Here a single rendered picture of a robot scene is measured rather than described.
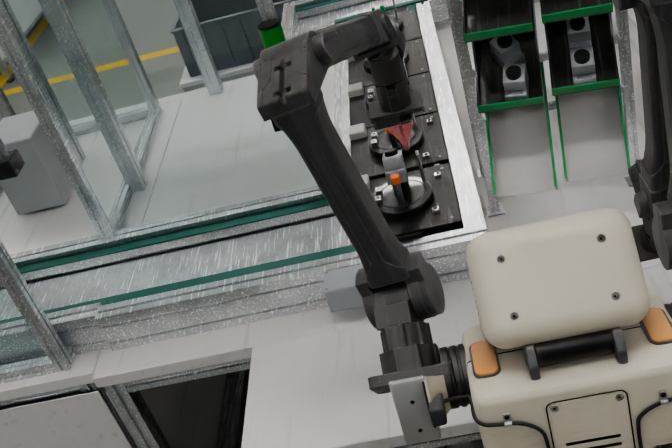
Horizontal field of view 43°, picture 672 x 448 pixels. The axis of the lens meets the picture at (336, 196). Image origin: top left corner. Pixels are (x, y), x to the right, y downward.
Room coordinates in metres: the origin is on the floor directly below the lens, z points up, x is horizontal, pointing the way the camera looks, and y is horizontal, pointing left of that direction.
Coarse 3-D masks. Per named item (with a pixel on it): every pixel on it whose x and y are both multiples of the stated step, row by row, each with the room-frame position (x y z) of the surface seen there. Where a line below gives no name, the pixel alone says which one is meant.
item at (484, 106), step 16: (528, 32) 1.63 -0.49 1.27; (480, 48) 1.64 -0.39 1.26; (528, 48) 1.59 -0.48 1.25; (480, 64) 1.61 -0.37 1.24; (496, 64) 1.59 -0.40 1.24; (528, 64) 1.56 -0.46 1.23; (480, 80) 1.57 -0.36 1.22; (496, 80) 1.55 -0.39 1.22; (480, 96) 1.54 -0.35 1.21; (496, 96) 1.52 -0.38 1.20; (480, 112) 1.50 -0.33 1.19
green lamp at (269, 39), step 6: (270, 30) 1.73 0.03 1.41; (276, 30) 1.73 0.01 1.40; (282, 30) 1.75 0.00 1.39; (264, 36) 1.73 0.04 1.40; (270, 36) 1.73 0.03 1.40; (276, 36) 1.73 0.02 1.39; (282, 36) 1.74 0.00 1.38; (264, 42) 1.74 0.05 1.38; (270, 42) 1.73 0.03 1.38; (276, 42) 1.73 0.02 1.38
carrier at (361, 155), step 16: (352, 128) 1.97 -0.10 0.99; (368, 128) 1.98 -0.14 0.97; (384, 128) 1.92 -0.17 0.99; (416, 128) 1.87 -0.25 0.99; (432, 128) 1.88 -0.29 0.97; (352, 144) 1.93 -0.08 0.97; (368, 144) 1.87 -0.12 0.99; (384, 144) 1.84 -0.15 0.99; (400, 144) 1.82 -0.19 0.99; (416, 144) 1.80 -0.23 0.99; (432, 144) 1.80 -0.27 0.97; (368, 160) 1.83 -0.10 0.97; (416, 160) 1.76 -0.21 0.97; (432, 160) 1.73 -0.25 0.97; (448, 160) 1.72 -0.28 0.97; (384, 176) 1.74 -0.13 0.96
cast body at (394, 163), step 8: (384, 152) 1.62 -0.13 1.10; (392, 152) 1.61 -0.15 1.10; (400, 152) 1.62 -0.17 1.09; (384, 160) 1.60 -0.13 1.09; (392, 160) 1.60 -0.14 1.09; (400, 160) 1.60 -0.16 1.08; (384, 168) 1.60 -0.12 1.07; (392, 168) 1.59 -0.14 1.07; (400, 168) 1.59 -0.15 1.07; (400, 176) 1.58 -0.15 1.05
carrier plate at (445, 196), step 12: (432, 168) 1.70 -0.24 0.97; (444, 168) 1.68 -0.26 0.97; (372, 180) 1.73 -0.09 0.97; (384, 180) 1.71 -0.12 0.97; (432, 180) 1.65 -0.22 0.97; (444, 180) 1.63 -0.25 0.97; (372, 192) 1.68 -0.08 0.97; (444, 192) 1.59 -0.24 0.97; (432, 204) 1.56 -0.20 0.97; (444, 204) 1.54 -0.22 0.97; (456, 204) 1.53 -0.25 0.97; (420, 216) 1.53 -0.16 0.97; (432, 216) 1.51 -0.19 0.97; (444, 216) 1.50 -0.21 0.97; (456, 216) 1.49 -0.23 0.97; (396, 228) 1.51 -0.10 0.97; (408, 228) 1.50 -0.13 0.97; (420, 228) 1.49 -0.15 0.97; (432, 228) 1.48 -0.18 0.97; (444, 228) 1.47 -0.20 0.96; (456, 228) 1.47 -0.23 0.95
